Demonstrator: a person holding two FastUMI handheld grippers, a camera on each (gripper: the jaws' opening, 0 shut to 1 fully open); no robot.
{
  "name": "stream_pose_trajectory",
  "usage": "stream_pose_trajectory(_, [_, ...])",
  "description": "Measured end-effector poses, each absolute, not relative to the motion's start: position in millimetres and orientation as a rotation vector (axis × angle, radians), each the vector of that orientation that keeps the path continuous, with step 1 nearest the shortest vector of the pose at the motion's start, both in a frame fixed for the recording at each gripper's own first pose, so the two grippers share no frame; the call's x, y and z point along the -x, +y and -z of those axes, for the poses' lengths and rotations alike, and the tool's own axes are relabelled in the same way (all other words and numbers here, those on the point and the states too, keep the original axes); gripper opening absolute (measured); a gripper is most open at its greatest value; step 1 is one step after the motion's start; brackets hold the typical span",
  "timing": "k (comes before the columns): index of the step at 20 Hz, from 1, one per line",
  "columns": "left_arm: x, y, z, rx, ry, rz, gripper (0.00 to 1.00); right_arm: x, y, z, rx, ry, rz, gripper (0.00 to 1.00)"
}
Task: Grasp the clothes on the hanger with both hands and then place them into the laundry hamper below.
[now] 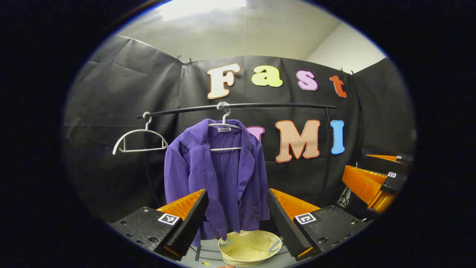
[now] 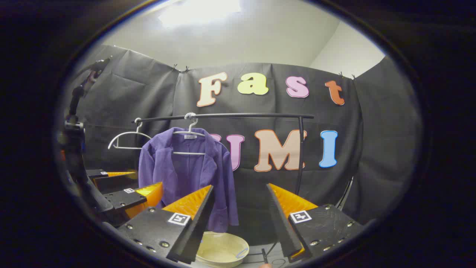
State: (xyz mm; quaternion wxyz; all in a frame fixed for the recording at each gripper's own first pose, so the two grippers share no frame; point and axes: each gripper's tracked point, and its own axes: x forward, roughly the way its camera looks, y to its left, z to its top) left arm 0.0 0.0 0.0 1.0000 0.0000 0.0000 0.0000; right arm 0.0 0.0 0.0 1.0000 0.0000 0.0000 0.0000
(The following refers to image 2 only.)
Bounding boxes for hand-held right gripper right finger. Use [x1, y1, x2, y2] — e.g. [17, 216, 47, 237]
[266, 182, 365, 263]

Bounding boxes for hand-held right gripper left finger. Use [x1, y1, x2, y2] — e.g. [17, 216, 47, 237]
[117, 182, 215, 265]

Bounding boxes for cream laundry hamper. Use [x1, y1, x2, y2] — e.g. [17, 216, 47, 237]
[195, 231, 250, 268]

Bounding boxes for purple jacket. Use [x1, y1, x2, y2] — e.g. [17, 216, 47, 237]
[138, 127, 239, 233]

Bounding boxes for white clothes hanger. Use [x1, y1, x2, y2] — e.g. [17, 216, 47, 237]
[108, 118, 153, 150]
[172, 112, 207, 156]

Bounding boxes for black clothes rack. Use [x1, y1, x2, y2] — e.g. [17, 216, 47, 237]
[132, 113, 315, 196]

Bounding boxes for dark stand with clamp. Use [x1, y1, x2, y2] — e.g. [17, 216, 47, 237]
[64, 56, 113, 131]

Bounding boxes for black backdrop cloth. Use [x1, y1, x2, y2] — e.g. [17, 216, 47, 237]
[71, 45, 423, 246]

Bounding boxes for thin floor cables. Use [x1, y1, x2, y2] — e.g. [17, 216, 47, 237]
[260, 241, 285, 267]

